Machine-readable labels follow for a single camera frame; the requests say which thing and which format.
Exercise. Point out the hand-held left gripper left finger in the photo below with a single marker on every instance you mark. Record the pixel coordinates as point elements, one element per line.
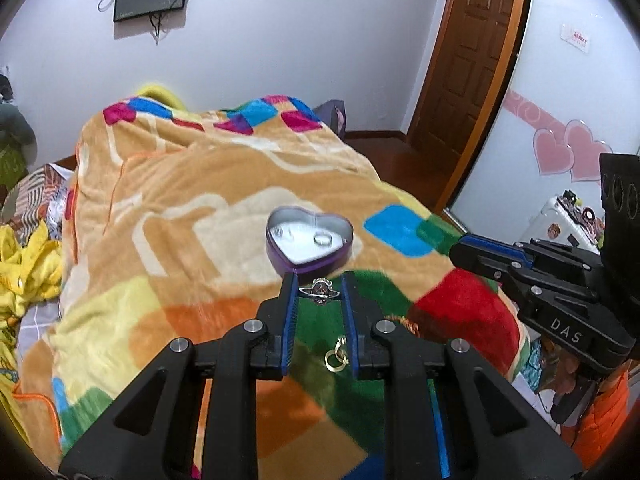
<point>288,312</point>

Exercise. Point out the grey-green garment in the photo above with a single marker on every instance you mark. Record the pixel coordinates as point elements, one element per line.
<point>14,140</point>

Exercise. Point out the white wardrobe with pink hearts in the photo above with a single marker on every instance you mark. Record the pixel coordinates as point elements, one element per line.
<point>555,90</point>

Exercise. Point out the yellow cloth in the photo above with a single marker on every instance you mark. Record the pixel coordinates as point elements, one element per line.
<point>27,270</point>

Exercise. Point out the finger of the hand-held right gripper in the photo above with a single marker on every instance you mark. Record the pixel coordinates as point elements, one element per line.
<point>487,246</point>
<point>475,262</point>

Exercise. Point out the person's right hand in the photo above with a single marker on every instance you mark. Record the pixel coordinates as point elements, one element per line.
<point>565,377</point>

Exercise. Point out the red and white sticker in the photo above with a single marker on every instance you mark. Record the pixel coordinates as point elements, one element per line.
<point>576,40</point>

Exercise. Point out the person's right forearm orange sleeve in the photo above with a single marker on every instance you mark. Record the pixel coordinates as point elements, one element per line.
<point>602,415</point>

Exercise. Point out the purple bag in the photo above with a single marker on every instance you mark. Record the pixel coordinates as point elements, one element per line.
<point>334,114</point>

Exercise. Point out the purple heart-shaped tin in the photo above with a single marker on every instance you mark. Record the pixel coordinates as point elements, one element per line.
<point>306,247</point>

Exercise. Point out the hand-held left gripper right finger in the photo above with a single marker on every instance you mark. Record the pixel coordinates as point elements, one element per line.
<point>349,312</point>

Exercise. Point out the colourful patchwork fleece blanket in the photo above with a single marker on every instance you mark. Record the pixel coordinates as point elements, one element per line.
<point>225,220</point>

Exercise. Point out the white suitcase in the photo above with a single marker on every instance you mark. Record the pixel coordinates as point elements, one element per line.
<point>562,225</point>

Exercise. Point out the striped patterned cloth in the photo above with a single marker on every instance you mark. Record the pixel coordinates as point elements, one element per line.
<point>35,195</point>

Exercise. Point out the brown wooden door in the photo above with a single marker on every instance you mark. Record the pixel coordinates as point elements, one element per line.
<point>462,67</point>

